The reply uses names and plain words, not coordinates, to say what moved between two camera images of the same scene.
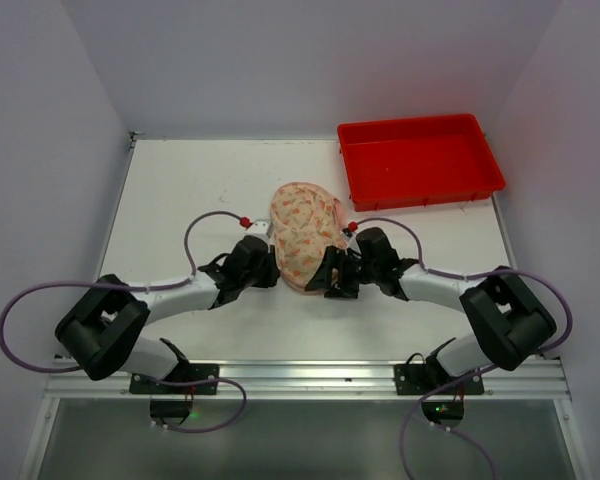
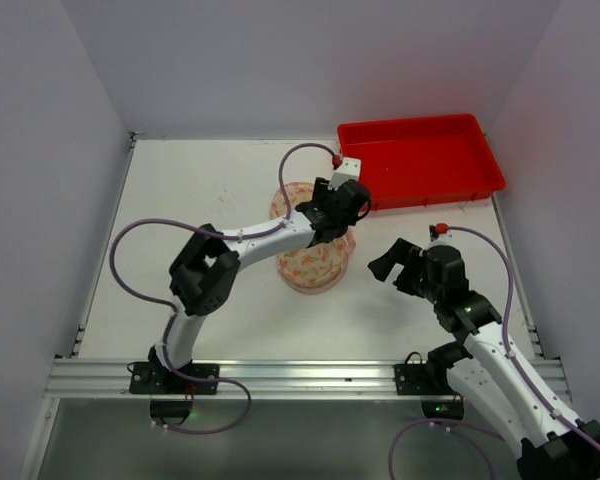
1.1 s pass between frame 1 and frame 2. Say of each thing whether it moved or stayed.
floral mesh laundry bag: stayed
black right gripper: moved
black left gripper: moved
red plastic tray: stayed
